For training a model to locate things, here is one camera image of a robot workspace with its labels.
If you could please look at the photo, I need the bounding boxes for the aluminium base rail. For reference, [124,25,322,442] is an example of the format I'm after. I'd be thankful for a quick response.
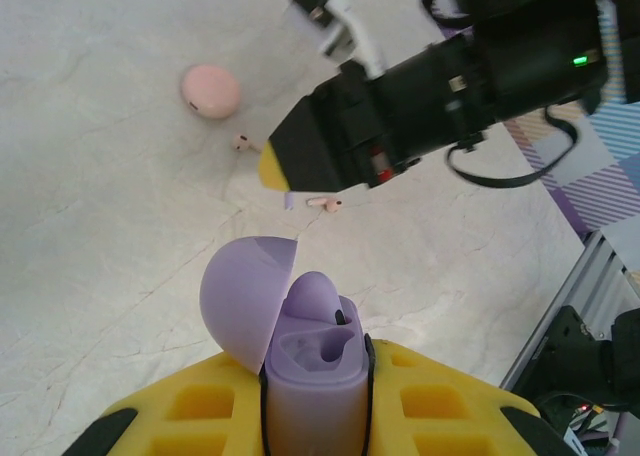
[499,229,640,393]

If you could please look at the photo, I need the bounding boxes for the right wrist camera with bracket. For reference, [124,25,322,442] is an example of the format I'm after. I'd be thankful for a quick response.
[287,0,389,78]

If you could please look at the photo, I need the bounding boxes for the right gripper thin black cable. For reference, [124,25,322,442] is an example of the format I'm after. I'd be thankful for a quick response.
[446,104,577,191]

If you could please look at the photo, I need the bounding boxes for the small electronics board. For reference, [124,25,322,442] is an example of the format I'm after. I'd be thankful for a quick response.
[547,400,624,450]

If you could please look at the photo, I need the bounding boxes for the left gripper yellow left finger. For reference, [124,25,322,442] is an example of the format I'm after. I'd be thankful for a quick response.
[64,350,269,456]

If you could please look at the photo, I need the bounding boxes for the purple earbud charging case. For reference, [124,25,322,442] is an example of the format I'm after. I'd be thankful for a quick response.
[198,235,374,456]

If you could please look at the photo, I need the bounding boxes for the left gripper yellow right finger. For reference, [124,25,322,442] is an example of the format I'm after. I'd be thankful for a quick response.
[366,337,572,456]

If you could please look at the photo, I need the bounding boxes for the pink earbud charging case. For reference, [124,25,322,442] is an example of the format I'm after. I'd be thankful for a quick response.
[180,64,242,121]

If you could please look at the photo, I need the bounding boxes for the pink wireless earbud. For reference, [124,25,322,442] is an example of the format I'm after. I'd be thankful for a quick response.
[231,133,259,154]
[305,196,344,213]

